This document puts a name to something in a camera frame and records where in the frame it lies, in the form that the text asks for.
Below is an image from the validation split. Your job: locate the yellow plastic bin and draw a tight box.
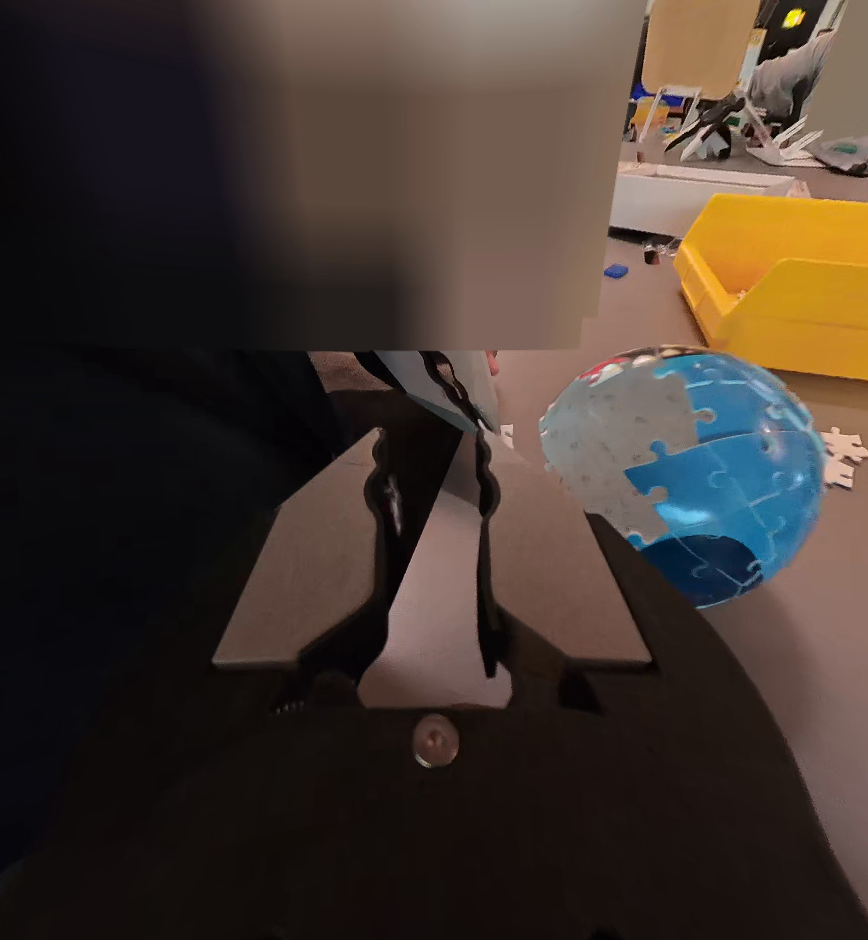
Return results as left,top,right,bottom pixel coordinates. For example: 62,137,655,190
672,192,868,386

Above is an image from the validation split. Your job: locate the blue and white puzzle ball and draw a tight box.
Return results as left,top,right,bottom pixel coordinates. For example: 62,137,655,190
539,345,825,611

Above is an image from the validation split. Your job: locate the person's black clothing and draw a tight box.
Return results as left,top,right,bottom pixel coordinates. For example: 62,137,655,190
0,351,361,904

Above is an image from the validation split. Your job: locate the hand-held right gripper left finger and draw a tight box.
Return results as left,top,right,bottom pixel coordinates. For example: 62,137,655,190
212,428,405,691

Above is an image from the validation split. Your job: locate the white tray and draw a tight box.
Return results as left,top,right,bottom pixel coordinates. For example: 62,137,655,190
610,163,798,237

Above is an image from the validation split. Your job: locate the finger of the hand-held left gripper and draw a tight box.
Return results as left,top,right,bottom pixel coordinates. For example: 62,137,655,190
372,351,480,434
422,351,501,434

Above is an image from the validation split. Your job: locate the tan backed chair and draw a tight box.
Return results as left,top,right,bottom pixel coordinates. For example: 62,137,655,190
641,0,761,100

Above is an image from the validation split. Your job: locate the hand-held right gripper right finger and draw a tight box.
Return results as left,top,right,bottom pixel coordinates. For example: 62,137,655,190
472,432,658,680

